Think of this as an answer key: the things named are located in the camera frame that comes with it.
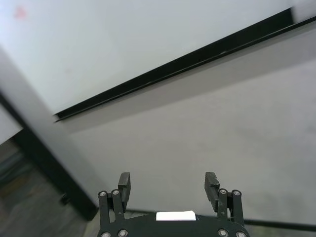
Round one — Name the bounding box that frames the black door frame post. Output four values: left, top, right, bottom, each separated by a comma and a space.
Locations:
0, 92, 98, 222

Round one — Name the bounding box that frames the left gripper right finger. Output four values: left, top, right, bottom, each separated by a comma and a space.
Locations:
204, 171, 245, 227

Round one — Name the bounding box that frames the black wall trim strip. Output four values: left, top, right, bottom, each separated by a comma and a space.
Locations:
53, 6, 316, 124

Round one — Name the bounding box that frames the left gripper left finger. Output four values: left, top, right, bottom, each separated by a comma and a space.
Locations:
98, 172, 132, 224

